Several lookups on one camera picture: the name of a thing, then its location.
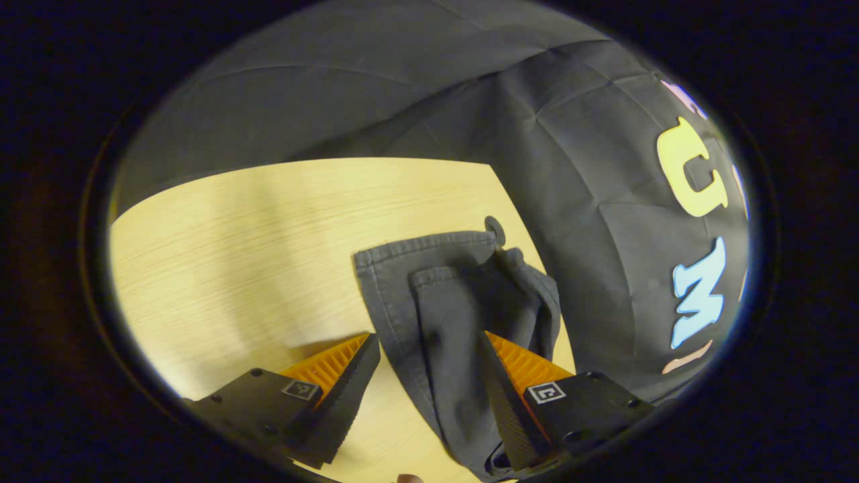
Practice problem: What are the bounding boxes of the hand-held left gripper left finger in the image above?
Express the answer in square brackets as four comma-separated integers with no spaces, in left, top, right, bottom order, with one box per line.
[183,331,382,468]

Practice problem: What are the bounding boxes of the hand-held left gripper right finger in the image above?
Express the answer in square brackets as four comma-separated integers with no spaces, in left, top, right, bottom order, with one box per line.
[478,329,654,472]

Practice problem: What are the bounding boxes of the dark grey jeans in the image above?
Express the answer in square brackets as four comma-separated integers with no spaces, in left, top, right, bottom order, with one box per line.
[354,230,563,482]

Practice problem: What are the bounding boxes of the black backdrop cloth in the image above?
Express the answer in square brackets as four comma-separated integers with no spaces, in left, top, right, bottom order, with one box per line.
[111,0,751,403]

